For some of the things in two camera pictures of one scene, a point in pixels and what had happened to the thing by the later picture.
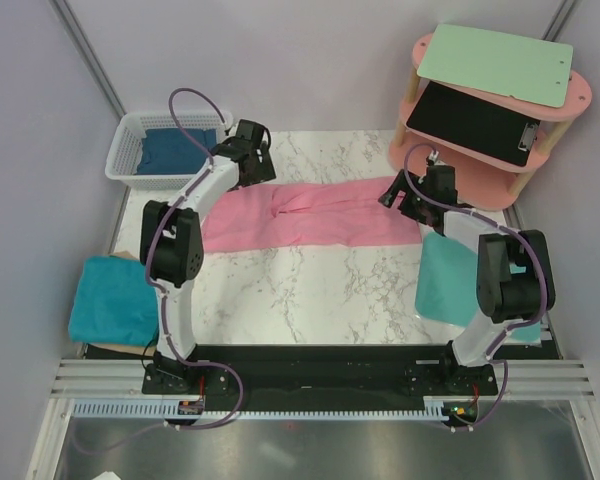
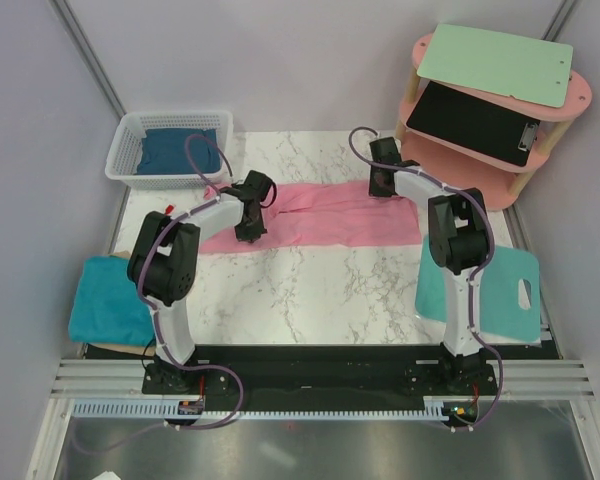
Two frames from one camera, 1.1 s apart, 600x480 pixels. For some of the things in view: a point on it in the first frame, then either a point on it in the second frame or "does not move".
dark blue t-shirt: x=169 y=151 does not move
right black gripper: x=389 y=195 → x=373 y=190
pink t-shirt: x=243 y=218 does not move
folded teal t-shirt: x=115 y=303 does not move
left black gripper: x=265 y=170 → x=251 y=235
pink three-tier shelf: x=482 y=182 does not move
